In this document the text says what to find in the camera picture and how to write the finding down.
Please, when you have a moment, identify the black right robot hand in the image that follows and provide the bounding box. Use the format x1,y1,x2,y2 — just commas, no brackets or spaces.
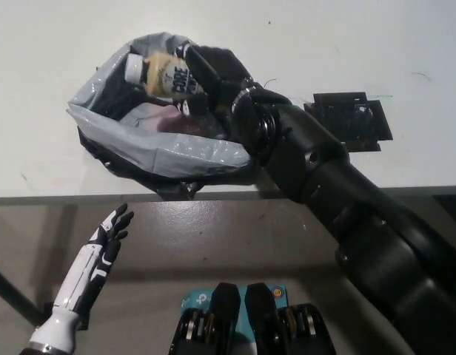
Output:
175,43,258,118

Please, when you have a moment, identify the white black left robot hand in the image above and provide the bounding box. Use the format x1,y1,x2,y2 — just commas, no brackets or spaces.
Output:
50,203,135,320

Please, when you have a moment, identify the beige protein shake bottle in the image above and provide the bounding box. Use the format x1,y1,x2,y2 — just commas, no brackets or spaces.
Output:
124,51,211,107

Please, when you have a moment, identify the red item inside bag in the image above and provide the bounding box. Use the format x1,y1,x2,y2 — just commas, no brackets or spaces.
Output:
148,104,187,131

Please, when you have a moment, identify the grey plastic bag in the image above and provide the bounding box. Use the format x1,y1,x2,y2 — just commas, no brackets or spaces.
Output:
65,32,266,175

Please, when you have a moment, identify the black table leg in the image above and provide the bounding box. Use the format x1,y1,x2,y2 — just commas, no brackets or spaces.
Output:
0,263,89,331

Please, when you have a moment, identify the black tape patch square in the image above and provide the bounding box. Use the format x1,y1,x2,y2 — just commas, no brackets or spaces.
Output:
304,92,395,153

